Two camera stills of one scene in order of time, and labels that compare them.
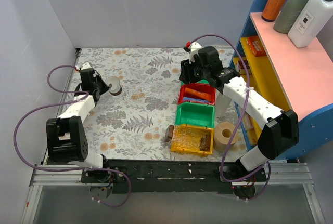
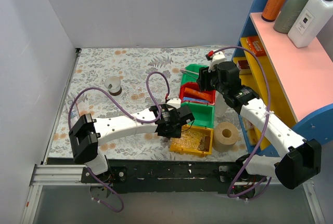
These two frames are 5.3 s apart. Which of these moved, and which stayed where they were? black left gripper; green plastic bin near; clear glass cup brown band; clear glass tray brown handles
Moved: black left gripper
Stayed: green plastic bin near; clear glass tray brown handles; clear glass cup brown band
